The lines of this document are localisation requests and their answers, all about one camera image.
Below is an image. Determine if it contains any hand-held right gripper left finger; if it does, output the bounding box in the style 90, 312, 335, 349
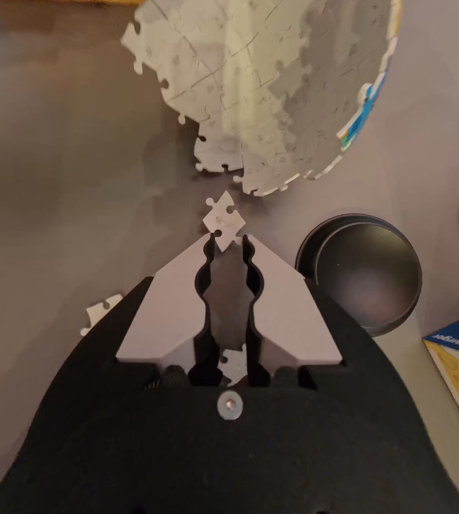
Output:
116, 233, 220, 386

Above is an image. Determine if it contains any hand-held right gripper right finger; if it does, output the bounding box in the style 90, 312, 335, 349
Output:
243, 235, 342, 386

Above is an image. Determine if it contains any white puzzle piece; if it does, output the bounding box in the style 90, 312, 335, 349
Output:
219, 343, 248, 386
203, 191, 247, 253
80, 294, 124, 337

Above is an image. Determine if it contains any partly built puzzle ball shell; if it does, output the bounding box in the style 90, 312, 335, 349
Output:
121, 0, 403, 197

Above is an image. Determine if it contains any black round ball stand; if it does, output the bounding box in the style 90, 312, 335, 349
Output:
295, 214, 423, 337

